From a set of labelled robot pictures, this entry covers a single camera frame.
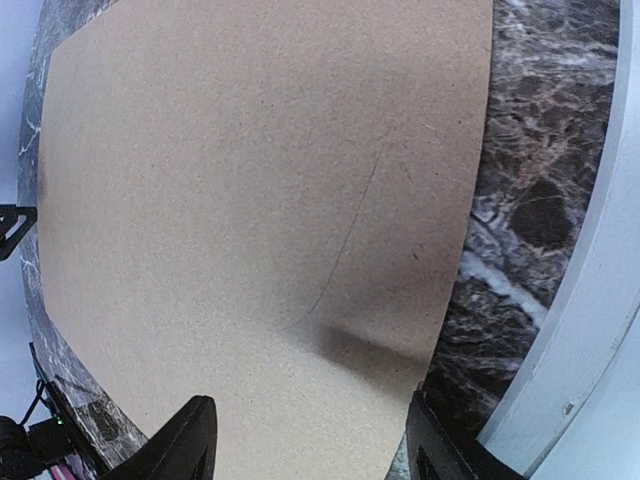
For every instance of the brown cardboard backing board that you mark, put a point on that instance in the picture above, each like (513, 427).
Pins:
(264, 202)

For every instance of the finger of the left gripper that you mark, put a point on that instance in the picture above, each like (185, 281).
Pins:
(16, 221)

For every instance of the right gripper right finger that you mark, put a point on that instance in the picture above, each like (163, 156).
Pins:
(437, 450)

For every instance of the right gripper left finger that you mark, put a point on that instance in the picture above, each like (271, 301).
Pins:
(183, 448)

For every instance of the white picture frame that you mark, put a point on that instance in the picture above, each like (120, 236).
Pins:
(598, 297)

